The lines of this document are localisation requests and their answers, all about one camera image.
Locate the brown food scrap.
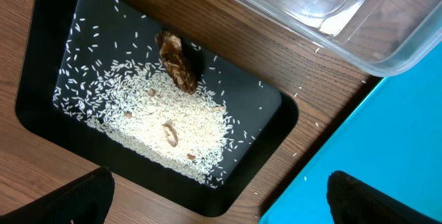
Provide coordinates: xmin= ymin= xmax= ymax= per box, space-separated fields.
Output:
xmin=155 ymin=30 xmax=197 ymax=95

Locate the clear plastic waste bin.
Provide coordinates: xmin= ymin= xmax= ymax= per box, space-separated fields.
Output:
xmin=235 ymin=0 xmax=441 ymax=77

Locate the teal serving tray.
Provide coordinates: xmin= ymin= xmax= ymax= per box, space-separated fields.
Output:
xmin=260 ymin=47 xmax=441 ymax=223

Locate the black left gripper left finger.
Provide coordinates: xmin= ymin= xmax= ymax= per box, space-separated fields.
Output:
xmin=1 ymin=167 xmax=115 ymax=224

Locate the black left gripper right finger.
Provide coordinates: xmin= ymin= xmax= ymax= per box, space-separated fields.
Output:
xmin=327 ymin=171 xmax=441 ymax=224

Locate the black food waste tray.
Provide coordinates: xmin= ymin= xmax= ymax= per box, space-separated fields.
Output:
xmin=15 ymin=0 xmax=298 ymax=217

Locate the pile of rice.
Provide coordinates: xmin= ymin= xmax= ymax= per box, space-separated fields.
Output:
xmin=52 ymin=0 xmax=269 ymax=188

